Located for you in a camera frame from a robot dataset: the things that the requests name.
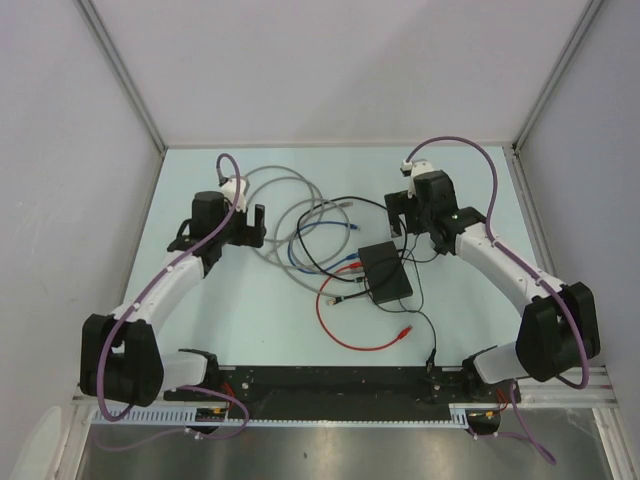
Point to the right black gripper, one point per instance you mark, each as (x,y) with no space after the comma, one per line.
(401,204)

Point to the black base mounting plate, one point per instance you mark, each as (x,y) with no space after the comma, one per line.
(357,394)

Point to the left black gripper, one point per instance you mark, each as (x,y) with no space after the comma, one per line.
(249,235)

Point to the white slotted cable duct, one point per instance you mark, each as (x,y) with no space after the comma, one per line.
(193,416)

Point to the black network switch box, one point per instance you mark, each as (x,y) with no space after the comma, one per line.
(384,272)

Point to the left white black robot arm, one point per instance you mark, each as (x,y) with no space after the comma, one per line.
(120,358)

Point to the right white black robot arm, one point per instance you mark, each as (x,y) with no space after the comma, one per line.
(558,333)

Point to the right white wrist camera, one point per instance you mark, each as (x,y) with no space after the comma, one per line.
(412,170)

